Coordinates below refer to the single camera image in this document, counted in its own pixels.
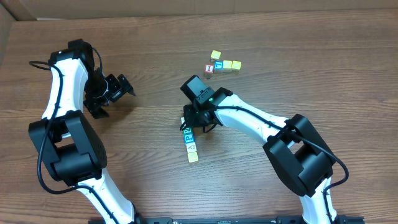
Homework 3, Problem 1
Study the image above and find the yellow block far top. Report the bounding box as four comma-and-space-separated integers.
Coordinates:
210, 50, 221, 62

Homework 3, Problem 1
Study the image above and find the yellow block middle row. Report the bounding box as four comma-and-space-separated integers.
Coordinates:
223, 60, 233, 73

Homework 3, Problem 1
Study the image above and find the blue letter P block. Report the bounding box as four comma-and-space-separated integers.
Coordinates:
183, 134, 195, 144

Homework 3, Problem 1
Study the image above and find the yellow letter K block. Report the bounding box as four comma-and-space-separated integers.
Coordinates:
187, 151, 199, 164

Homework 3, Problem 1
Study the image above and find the yellow block row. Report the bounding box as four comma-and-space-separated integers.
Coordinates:
231, 60, 242, 73
223, 60, 233, 73

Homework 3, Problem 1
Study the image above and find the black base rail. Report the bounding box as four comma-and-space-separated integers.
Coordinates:
88, 215, 365, 224

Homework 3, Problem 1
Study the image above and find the white ice cream block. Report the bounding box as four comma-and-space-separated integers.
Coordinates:
186, 142, 197, 154

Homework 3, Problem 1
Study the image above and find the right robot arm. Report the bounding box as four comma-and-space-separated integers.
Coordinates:
180, 75, 337, 223

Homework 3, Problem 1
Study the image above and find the yellow block right row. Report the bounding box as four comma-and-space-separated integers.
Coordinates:
231, 60, 242, 73

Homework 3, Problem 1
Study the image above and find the green letter Z block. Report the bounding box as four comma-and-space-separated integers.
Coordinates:
183, 128, 193, 135

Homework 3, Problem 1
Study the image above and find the red letter I block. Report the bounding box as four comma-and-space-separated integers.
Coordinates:
204, 65, 214, 78

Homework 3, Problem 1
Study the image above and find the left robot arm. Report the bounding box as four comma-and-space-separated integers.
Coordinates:
28, 39, 145, 223

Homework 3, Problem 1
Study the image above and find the blue picture block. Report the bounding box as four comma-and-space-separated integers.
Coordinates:
213, 60, 223, 73

